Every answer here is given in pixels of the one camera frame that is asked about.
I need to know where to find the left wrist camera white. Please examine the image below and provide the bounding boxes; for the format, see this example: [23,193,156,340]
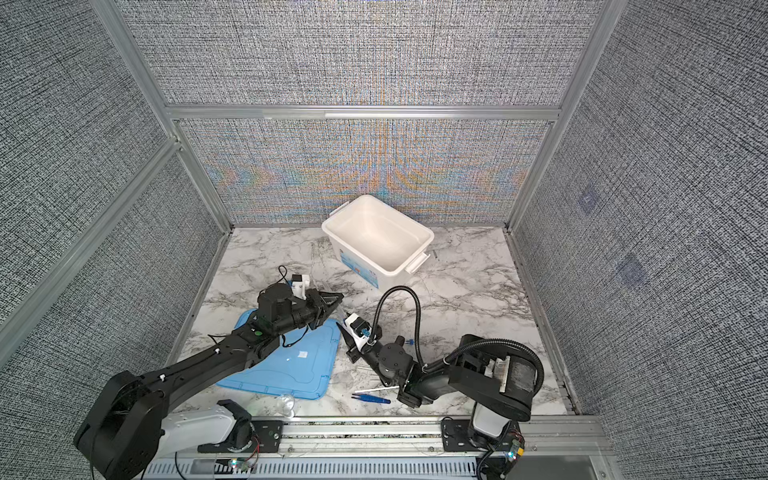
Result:
[290,274,311,300]

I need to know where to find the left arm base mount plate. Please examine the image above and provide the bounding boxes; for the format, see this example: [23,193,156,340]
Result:
[197,420,284,455]

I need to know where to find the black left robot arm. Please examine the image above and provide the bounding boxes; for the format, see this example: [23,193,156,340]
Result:
[73,283,344,479]

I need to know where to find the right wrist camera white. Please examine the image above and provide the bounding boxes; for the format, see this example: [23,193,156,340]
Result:
[342,313,371,351]

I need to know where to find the white plastic storage bin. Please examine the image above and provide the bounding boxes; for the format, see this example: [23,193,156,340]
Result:
[321,195,434,292]

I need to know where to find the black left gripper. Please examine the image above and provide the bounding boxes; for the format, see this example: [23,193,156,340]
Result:
[276,289,344,338]

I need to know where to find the black corrugated cable conduit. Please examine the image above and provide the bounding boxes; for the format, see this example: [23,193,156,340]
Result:
[370,285,546,397]

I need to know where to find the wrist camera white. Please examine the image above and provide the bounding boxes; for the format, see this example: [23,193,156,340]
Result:
[342,313,371,351]
[290,274,311,300]

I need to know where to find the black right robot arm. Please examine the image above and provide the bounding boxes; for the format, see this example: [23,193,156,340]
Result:
[339,316,544,450]

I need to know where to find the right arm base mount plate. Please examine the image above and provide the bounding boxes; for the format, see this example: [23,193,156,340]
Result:
[440,416,497,453]

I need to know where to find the aluminium enclosure frame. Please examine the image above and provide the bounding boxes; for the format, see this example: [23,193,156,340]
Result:
[0,0,628,448]

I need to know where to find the blue plastic bin lid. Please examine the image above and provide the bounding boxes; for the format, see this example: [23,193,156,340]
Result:
[216,318,341,400]

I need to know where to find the white plastic pipette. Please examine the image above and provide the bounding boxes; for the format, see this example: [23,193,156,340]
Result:
[353,385,399,395]

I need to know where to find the blue plastic tweezers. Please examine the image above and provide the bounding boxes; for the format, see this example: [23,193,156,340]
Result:
[351,393,391,405]

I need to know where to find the small clear glass flask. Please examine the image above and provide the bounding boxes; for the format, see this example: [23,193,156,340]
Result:
[277,394,296,418]

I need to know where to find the aluminium front rail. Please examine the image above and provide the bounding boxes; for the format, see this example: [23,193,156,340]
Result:
[139,416,623,479]

